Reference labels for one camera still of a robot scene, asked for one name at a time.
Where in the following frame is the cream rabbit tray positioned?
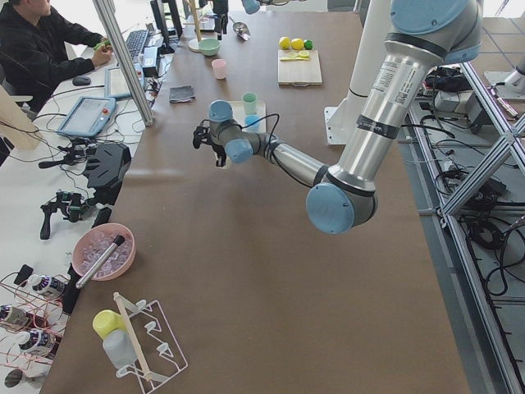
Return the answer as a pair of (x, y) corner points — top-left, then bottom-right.
(229, 100), (267, 133)

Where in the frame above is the aluminium frame post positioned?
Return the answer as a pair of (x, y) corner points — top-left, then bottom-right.
(93, 0), (154, 126)

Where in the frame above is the yellow plastic knife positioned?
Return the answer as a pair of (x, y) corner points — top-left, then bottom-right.
(279, 57), (310, 62)

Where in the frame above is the white wire cup rack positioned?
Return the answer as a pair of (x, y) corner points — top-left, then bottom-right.
(116, 298), (189, 393)

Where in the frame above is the light blue cup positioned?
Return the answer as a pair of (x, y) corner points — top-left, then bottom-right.
(244, 114), (260, 132)

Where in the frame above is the whole yellow lemon left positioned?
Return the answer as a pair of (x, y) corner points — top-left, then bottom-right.
(290, 38), (304, 51)

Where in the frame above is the pale grey cup on rack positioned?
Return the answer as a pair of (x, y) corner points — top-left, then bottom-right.
(103, 329), (137, 369)

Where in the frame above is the yellow-green cup on rack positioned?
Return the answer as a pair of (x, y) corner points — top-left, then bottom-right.
(92, 309), (125, 339)

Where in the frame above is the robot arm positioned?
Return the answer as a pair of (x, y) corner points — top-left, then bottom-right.
(212, 0), (289, 41)
(193, 1), (483, 234)

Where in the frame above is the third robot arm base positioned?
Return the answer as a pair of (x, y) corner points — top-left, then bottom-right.
(484, 57), (524, 101)

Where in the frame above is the black leader arm handle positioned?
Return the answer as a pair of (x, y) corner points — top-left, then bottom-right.
(39, 139), (131, 205)

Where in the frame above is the mint green bowl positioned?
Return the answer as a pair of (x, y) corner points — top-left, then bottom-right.
(198, 38), (221, 57)

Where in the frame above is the whole yellow lemon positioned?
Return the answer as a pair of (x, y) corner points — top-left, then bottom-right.
(279, 36), (290, 50)
(290, 38), (304, 51)

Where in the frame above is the black computer mouse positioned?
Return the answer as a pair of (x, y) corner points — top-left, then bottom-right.
(71, 76), (91, 86)

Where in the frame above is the blue teach pendant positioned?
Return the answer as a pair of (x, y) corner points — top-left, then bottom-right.
(104, 67), (132, 100)
(57, 97), (116, 138)

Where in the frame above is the pink cup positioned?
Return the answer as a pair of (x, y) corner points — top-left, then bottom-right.
(212, 58), (227, 80)

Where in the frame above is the purple label bottle lower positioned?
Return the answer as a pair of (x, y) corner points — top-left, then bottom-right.
(15, 329), (58, 359)

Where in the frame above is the copper wire bottle rack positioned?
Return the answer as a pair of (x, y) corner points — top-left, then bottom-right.
(1, 269), (67, 371)

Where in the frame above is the wooden mug tree stand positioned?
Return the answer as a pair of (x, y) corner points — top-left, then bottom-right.
(183, 0), (203, 53)

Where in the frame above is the grey folded cloth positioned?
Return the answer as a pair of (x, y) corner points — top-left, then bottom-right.
(169, 85), (194, 103)

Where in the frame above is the black keyboard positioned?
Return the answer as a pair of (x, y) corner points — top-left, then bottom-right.
(126, 30), (148, 58)

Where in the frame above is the whole yellow lemon right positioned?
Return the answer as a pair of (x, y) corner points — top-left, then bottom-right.
(279, 36), (290, 50)

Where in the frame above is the black hand-held gripper device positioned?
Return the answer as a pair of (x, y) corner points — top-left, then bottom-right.
(39, 190), (96, 240)

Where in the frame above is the seated person black hoodie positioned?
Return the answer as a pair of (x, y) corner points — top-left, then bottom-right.
(1, 1), (112, 112)

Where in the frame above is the bamboo cutting board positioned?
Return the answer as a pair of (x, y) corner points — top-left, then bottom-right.
(277, 49), (322, 86)

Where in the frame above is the pink ribbed bowl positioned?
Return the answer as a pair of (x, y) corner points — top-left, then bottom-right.
(71, 222), (137, 282)

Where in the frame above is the wooden rack handle bar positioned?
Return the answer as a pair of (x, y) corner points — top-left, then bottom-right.
(113, 292), (153, 382)

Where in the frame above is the metal ice scoop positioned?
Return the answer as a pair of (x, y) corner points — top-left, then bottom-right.
(229, 16), (251, 41)

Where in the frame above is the mint green cup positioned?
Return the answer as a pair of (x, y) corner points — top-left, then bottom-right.
(242, 92), (258, 115)

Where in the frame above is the purple label bottle upper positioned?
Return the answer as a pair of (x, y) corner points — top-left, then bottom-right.
(27, 274), (66, 300)

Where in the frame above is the purple label bottle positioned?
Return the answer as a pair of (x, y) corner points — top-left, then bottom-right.
(15, 329), (58, 359)
(27, 274), (66, 300)

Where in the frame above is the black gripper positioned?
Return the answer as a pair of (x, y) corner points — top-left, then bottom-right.
(192, 119), (226, 167)
(212, 0), (228, 40)

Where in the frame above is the metal muddler in bowl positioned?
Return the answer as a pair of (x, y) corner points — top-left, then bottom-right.
(75, 235), (126, 289)

